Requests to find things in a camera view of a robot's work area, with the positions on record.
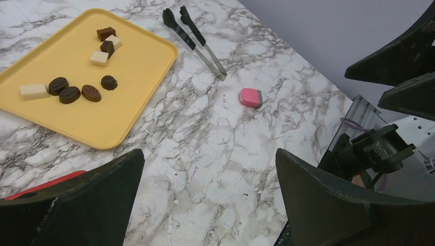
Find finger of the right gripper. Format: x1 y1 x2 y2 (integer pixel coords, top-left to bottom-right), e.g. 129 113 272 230
344 3 434 86
378 72 434 121

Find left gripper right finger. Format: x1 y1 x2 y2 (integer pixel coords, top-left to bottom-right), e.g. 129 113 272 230
275 149 434 245

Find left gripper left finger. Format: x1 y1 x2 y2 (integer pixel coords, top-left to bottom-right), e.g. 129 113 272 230
1 149 145 245

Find red box lid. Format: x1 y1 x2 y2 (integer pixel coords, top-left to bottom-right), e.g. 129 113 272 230
4 170 86 200

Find black tweezers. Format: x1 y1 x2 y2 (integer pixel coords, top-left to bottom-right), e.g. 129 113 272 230
162 5 228 81

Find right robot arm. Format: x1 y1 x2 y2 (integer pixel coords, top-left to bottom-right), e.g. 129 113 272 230
319 4 434 201

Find white square chocolate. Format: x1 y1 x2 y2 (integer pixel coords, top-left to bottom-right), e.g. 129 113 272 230
20 84 50 101

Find dark oval chocolate on tray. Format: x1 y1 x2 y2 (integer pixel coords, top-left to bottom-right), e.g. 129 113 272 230
48 77 69 96

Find yellow plastic tray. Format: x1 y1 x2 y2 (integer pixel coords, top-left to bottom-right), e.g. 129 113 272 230
1 9 179 150

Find pink eraser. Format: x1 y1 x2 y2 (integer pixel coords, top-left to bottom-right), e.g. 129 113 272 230
239 88 263 109

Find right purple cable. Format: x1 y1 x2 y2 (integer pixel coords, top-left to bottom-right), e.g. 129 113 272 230
340 117 371 133

